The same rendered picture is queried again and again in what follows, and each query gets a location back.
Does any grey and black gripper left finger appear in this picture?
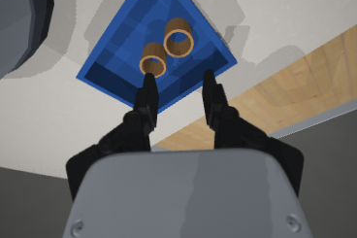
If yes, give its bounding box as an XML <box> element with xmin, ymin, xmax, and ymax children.
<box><xmin>65</xmin><ymin>73</ymin><xmax>159</xmax><ymax>204</ymax></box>

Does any blue open-top crate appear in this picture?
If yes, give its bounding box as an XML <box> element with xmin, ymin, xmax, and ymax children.
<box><xmin>76</xmin><ymin>0</ymin><xmax>238</xmax><ymax>115</ymax></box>

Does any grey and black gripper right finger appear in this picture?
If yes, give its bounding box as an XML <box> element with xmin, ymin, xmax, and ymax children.
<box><xmin>202</xmin><ymin>70</ymin><xmax>305</xmax><ymax>198</ymax></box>

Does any bronze bushing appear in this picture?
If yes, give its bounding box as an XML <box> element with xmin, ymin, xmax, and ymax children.
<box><xmin>140</xmin><ymin>42</ymin><xmax>167</xmax><ymax>78</ymax></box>
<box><xmin>164</xmin><ymin>17</ymin><xmax>194</xmax><ymax>58</ymax></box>

